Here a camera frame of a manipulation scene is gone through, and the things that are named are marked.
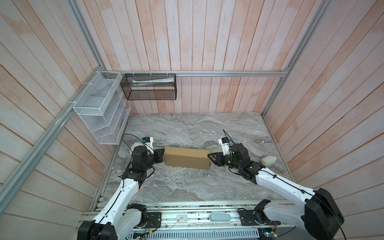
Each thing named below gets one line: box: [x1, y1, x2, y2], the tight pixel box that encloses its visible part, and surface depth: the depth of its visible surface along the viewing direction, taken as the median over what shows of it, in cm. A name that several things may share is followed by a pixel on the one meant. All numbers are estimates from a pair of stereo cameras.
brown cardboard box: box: [163, 146, 213, 170], surface depth 82 cm
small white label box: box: [176, 215, 188, 223], surface depth 74 cm
